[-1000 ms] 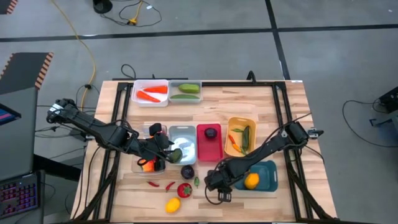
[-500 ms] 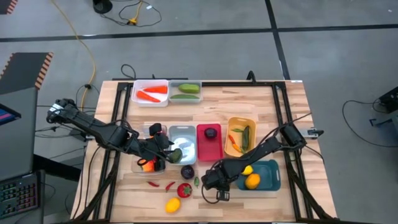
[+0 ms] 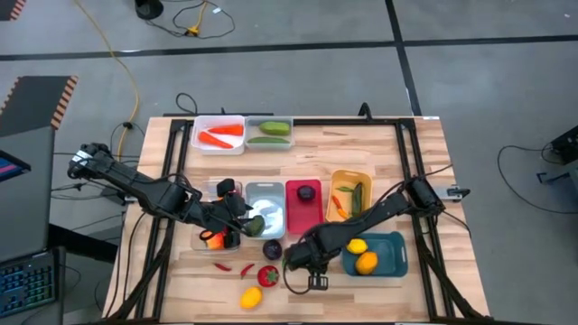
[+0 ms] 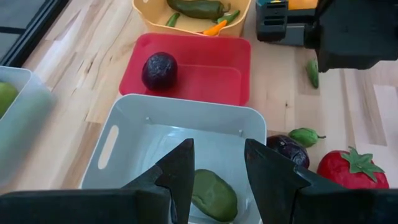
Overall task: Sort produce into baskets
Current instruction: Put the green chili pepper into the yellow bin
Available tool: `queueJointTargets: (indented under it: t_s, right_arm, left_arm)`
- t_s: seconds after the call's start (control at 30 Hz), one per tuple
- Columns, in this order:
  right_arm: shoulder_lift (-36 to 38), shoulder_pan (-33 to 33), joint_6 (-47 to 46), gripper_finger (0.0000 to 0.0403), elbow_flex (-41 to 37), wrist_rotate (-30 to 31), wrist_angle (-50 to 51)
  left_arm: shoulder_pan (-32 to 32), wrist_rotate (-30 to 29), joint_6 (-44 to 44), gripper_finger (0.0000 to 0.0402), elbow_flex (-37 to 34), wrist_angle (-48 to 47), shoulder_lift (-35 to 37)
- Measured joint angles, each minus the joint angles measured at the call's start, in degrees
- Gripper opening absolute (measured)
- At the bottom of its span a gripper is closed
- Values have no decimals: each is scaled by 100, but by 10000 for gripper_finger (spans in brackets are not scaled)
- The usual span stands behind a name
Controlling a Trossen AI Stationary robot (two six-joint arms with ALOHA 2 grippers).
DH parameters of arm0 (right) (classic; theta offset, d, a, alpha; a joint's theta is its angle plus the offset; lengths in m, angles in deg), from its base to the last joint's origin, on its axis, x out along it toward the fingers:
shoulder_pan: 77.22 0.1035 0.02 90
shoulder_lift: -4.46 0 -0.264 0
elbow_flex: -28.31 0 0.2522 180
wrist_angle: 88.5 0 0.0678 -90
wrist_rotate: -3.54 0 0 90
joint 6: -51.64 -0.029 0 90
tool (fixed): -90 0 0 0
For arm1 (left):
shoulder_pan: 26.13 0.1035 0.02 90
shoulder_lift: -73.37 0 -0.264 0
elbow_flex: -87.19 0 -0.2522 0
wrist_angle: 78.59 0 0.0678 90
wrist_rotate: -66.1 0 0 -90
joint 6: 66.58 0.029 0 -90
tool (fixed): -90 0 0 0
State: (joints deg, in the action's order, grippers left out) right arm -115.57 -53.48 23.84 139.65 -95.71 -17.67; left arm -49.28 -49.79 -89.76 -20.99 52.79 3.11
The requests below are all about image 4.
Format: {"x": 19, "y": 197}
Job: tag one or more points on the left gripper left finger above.
{"x": 180, "y": 174}

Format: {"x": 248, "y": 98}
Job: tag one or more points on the light green cucumber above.
{"x": 6, "y": 99}

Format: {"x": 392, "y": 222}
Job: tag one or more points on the frosted translucent plastic container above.
{"x": 31, "y": 81}

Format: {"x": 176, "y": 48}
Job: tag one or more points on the yellow plastic basket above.
{"x": 149, "y": 15}

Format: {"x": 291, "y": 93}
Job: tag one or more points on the dark green avocado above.
{"x": 214, "y": 196}

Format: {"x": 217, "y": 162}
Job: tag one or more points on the green pea pod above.
{"x": 312, "y": 74}

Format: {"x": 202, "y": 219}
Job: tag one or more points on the small green chili pepper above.
{"x": 172, "y": 20}
{"x": 228, "y": 17}

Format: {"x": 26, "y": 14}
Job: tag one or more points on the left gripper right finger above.
{"x": 267, "y": 180}

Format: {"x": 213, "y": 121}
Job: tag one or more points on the purple plum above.
{"x": 159, "y": 71}

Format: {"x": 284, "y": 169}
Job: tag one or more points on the light grey plastic basket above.
{"x": 140, "y": 118}

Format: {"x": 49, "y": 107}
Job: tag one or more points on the dark purple eggplant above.
{"x": 289, "y": 152}

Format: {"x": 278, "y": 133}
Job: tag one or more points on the small orange toy vegetable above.
{"x": 214, "y": 28}

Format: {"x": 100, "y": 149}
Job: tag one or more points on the black aluminium table frame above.
{"x": 32, "y": 31}

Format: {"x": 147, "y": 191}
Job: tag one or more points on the red plastic basket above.
{"x": 217, "y": 84}

